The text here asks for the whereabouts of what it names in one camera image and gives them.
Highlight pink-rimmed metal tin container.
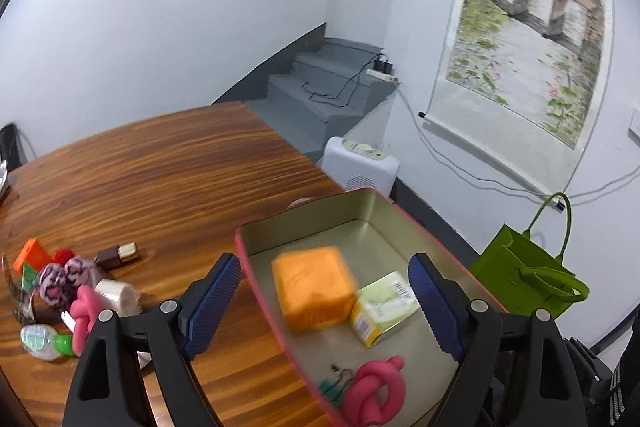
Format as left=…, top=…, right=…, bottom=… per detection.
left=234, top=188, right=511, bottom=427

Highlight green packet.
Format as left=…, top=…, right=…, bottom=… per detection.
left=21, top=264, right=41, bottom=295

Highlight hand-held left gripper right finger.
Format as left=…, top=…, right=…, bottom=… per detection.
left=407, top=252, right=588, bottom=427

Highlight landscape wall scroll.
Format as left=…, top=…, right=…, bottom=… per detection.
left=422, top=0, right=616, bottom=195

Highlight white air purifier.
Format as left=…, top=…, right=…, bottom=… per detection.
left=321, top=137, right=401, bottom=198

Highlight green tote bag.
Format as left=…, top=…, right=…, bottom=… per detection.
left=467, top=192, right=591, bottom=320

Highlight grey steps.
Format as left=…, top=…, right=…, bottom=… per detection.
left=245, top=38, right=398, bottom=158

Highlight black cable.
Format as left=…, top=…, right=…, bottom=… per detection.
left=299, top=54, right=383, bottom=102

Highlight small bottle green cap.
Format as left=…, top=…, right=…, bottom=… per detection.
left=20, top=324, right=76, bottom=362

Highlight yellow green small box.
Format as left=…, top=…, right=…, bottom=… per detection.
left=349, top=271, right=421, bottom=349

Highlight pale orange foam block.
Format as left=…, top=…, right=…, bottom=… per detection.
left=272, top=246, right=358, bottom=334

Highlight black chair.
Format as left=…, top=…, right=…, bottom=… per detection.
left=0, top=124, right=36, bottom=168

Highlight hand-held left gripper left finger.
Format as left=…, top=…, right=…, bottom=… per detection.
left=62, top=252, right=243, bottom=427

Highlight pink knotted toy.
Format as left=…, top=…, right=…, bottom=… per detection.
left=341, top=356, right=406, bottom=427
left=69, top=285, right=103, bottom=357

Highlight teal binder clip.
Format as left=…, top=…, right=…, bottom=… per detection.
left=319, top=367, right=356, bottom=405

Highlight white cable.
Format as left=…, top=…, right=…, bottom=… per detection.
left=397, top=82, right=640, bottom=202

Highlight chocolate wafer bar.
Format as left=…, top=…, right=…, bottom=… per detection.
left=95, top=242, right=139, bottom=268

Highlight pink leopard plush mouse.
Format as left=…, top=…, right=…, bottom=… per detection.
left=39, top=257, right=93, bottom=307

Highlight orange rubber cube toy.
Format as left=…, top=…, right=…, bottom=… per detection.
left=13, top=238, right=47, bottom=272

